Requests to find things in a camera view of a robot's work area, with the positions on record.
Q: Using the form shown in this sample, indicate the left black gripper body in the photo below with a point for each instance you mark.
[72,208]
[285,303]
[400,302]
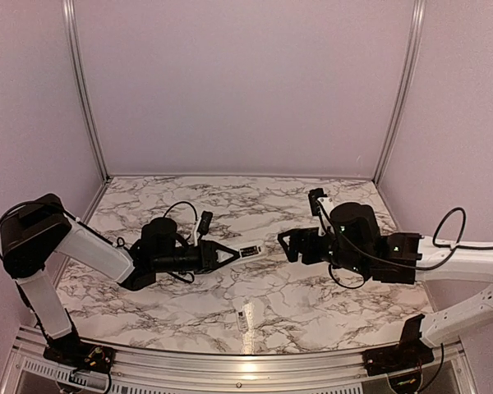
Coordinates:
[188,263]

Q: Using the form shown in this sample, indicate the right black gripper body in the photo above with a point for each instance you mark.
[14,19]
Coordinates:
[311,254]

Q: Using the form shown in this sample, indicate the white remote control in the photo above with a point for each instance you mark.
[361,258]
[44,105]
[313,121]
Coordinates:
[250,252]

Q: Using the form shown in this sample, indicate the white battery cover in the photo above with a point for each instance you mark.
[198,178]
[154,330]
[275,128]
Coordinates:
[242,321]

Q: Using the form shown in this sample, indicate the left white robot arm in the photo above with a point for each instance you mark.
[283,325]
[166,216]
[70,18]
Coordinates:
[34,231]

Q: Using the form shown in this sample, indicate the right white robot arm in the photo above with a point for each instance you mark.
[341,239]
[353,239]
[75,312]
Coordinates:
[349,238]

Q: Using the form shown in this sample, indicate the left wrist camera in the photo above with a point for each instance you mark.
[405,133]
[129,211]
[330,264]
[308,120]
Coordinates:
[201,228]

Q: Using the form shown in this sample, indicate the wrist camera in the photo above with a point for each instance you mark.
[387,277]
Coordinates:
[201,228]
[321,206]

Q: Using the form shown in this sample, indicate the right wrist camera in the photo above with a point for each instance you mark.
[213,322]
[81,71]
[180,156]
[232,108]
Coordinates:
[321,206]

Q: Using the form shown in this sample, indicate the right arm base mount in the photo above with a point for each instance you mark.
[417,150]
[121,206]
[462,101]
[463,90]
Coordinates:
[410,352]

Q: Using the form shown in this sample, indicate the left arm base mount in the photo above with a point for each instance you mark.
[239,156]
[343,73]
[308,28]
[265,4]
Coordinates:
[72,351]

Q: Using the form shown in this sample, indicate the front aluminium rail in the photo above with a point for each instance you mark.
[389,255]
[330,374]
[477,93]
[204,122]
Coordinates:
[136,370]

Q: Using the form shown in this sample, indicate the right aluminium frame post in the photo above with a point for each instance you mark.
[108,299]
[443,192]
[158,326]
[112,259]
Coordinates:
[407,74]

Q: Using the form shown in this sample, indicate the aluminium frame post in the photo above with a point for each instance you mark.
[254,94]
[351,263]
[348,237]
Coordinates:
[71,26]
[407,74]

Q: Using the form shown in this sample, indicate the left aluminium frame post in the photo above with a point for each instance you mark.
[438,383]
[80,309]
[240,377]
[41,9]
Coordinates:
[71,26]

